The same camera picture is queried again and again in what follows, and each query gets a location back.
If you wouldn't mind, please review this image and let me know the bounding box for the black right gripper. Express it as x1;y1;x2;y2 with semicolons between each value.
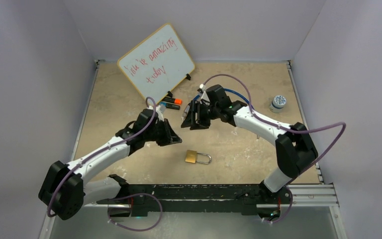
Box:
182;100;220;131

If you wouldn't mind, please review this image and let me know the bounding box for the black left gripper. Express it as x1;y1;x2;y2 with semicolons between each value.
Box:
144;119;181;147

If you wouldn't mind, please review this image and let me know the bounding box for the blue cable lock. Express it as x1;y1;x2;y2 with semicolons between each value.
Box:
181;89;249;121

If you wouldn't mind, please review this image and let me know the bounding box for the brass padlock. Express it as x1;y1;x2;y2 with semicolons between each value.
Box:
185;150;212;164

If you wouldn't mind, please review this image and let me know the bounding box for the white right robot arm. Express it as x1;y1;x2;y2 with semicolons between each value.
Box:
181;85;318;203

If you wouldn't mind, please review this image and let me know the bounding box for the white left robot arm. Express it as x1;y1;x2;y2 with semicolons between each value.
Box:
38;108;182;220

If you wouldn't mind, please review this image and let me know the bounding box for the orange-capped black marker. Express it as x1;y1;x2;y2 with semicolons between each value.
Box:
162;97;182;105

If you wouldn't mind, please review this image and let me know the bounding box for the blue-capped black marker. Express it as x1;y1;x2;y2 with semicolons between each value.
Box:
160;102;181;110

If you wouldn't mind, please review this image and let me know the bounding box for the white dry-erase board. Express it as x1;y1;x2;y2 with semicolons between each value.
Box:
117;23;195;103

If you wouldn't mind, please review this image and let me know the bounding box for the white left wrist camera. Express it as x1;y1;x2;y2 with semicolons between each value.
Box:
156;104;166;121

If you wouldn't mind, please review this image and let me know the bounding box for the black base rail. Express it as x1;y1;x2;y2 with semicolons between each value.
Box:
97;184;291;218

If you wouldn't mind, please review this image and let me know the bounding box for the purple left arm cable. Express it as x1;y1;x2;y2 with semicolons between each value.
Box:
47;96;157;219

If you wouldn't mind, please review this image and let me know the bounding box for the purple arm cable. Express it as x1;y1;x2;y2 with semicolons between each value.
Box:
200;74;347;225
47;96;157;219

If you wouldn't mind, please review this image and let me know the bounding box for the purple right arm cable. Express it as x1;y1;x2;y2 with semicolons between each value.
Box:
200;74;347;225

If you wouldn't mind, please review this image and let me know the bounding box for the aluminium frame rail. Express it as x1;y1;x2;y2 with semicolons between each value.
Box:
289;184;339;207

